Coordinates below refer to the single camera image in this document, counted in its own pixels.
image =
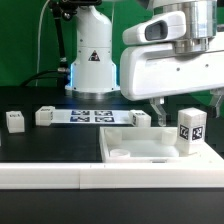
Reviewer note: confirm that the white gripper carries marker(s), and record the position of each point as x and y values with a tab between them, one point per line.
162	60

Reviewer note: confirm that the white square tabletop part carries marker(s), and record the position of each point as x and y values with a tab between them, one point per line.
149	145

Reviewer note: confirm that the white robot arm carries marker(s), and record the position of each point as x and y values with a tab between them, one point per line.
93	74

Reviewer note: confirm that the white L-shaped fence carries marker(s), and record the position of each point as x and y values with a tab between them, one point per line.
27	165

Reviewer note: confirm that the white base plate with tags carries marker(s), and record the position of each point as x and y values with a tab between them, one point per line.
91	116

